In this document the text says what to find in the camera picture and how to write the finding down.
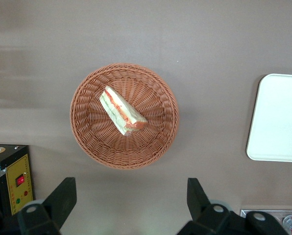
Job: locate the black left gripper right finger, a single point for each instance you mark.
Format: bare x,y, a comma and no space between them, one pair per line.
200,203

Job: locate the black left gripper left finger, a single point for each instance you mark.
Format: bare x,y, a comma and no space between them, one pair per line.
60,198

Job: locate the triangle sandwich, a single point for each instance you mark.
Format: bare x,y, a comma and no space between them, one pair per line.
116,107

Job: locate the round brown wicker basket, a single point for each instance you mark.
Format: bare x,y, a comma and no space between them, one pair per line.
136,156

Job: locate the beige plastic tray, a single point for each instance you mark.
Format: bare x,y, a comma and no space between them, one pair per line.
278,117

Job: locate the black food warmer yellow panel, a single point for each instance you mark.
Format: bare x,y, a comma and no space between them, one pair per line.
18,166

